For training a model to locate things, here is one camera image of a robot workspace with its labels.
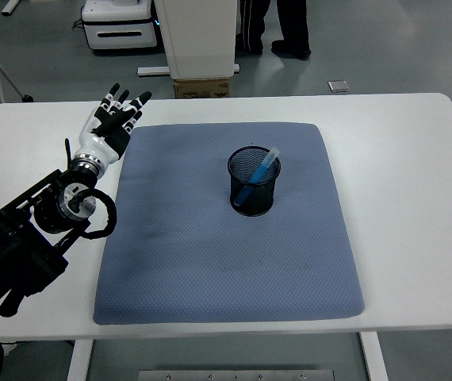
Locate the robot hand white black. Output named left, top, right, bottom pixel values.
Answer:
left=73, top=83, right=153, bottom=164

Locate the blue marker with clear cap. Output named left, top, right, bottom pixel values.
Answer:
left=233, top=146, right=282, bottom=206

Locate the black mesh pen holder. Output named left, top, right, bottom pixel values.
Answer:
left=227, top=145, right=282, bottom=217

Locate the grey metal floor bar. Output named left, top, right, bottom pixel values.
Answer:
left=136, top=63, right=242, bottom=77

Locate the brown cardboard box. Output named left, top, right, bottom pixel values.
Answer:
left=172, top=77, right=231, bottom=99

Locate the white machine with black slot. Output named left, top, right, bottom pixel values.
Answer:
left=81, top=0, right=159, bottom=51

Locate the white floor bar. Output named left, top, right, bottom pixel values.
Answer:
left=0, top=0, right=27, bottom=17

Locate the blue textured mat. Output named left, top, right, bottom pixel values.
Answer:
left=92, top=121, right=366, bottom=327

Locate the white table leg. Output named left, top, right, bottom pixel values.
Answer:
left=66, top=340, right=94, bottom=381
left=358, top=331, right=389, bottom=381

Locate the person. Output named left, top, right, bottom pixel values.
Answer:
left=236, top=0, right=312, bottom=61

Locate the grey metal plate with screws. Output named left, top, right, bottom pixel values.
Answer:
left=137, top=369, right=336, bottom=381

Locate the white pedestal column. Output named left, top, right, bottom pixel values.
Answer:
left=154, top=0, right=238, bottom=79

